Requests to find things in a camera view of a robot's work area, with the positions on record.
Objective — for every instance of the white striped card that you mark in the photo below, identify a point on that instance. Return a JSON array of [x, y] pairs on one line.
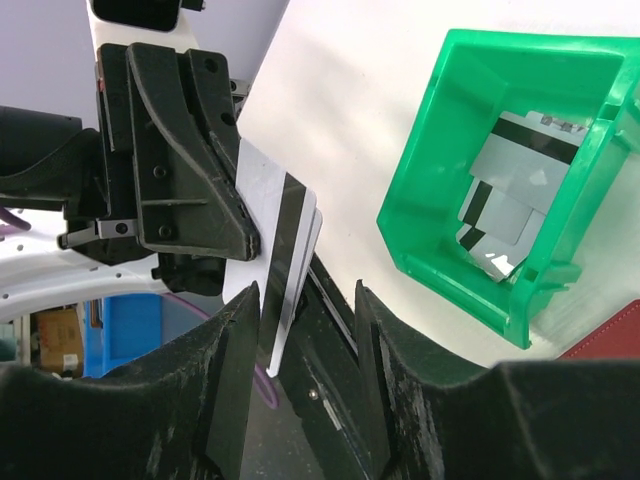
[[282, 209], [309, 252]]

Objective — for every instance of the silver card in tray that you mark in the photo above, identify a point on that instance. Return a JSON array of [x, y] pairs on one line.
[[515, 179]]

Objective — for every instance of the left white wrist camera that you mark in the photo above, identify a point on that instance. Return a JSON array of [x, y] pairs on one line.
[[153, 33]]

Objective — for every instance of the red card holder wallet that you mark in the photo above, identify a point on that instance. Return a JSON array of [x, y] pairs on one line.
[[616, 338]]

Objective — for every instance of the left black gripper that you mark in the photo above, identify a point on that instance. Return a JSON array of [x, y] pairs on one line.
[[164, 180]]

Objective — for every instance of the white striped card back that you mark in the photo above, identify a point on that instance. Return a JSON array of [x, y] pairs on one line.
[[309, 252]]

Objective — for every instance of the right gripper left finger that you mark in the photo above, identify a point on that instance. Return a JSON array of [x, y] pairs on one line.
[[178, 412]]

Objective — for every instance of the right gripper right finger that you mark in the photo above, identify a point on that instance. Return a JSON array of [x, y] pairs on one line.
[[431, 414]]

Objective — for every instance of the green plastic card tray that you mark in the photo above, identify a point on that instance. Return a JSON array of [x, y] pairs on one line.
[[590, 81]]

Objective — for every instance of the white striped card front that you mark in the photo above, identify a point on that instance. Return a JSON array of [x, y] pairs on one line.
[[282, 209]]

